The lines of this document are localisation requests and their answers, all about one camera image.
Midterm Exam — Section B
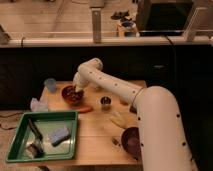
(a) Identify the red bowl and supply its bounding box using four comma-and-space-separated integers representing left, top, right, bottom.
61, 85, 84, 105

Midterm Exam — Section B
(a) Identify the green plastic tray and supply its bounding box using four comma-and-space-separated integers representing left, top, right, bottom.
6, 110, 78, 163

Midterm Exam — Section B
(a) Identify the black dish brush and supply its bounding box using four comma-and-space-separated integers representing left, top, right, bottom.
25, 118, 44, 159

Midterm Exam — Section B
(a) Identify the black monitor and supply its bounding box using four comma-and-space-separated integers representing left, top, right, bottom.
136, 0, 193, 36

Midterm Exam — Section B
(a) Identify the orange carrot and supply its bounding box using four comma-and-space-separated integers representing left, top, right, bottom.
73, 105, 93, 114

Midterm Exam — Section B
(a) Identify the black cable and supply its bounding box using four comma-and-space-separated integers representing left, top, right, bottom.
163, 34, 179, 91

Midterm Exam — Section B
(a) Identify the blue sponge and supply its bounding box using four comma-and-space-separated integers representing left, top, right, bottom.
48, 127, 71, 146

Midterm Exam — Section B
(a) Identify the metal frame post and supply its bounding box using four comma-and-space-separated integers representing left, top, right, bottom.
89, 0, 105, 43

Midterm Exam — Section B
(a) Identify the purple bowl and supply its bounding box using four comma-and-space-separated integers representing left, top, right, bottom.
121, 127, 141, 160

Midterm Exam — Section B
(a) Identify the wooden box with objects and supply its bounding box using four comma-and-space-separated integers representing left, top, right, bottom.
117, 21, 140, 37

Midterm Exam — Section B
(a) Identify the yellow banana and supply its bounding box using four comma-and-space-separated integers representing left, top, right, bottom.
110, 112, 137, 129

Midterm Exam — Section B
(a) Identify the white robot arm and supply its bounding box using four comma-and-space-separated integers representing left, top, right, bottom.
73, 58, 199, 171

